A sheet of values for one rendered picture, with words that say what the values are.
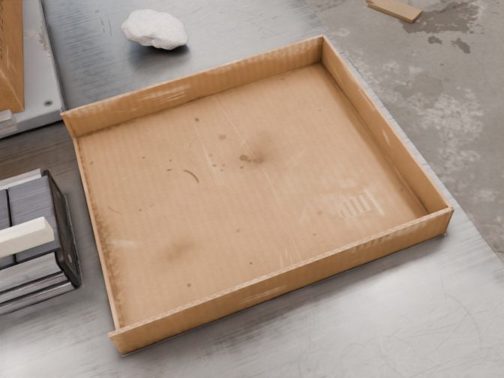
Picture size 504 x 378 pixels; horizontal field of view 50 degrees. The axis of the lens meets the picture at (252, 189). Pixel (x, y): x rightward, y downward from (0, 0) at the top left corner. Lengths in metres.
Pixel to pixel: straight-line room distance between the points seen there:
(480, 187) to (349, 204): 1.15
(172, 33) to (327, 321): 0.39
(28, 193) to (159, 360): 0.19
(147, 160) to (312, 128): 0.18
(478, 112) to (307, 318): 1.44
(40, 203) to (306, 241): 0.24
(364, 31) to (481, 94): 0.48
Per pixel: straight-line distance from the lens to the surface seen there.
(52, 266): 0.48
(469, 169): 1.68
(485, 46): 2.09
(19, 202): 0.52
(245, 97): 0.61
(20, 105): 0.64
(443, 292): 0.49
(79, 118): 0.60
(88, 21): 0.78
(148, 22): 0.69
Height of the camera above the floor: 1.26
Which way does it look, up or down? 53 degrees down
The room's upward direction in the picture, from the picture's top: 7 degrees counter-clockwise
